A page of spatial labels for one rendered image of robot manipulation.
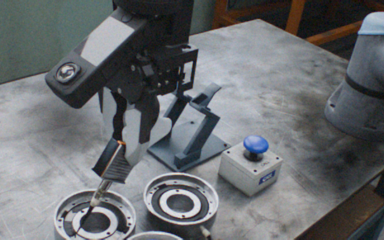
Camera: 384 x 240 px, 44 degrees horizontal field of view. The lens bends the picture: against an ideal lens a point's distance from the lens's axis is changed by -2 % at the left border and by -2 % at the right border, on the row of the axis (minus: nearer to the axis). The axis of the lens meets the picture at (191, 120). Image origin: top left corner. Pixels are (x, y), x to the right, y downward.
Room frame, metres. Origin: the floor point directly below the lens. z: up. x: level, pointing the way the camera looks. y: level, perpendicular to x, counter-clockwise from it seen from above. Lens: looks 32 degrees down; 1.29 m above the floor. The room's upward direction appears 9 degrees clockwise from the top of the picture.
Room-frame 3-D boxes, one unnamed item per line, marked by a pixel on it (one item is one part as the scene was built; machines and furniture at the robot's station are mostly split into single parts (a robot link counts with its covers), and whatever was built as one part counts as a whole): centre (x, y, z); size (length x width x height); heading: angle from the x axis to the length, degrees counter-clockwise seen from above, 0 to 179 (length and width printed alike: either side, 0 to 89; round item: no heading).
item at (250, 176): (0.63, -0.11, 0.82); 0.08 x 0.07 x 0.05; 139
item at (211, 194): (0.51, 0.00, 0.82); 0.10 x 0.10 x 0.04
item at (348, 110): (0.88, -0.35, 0.85); 0.15 x 0.15 x 0.10
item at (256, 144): (0.63, -0.10, 0.85); 0.04 x 0.04 x 0.05
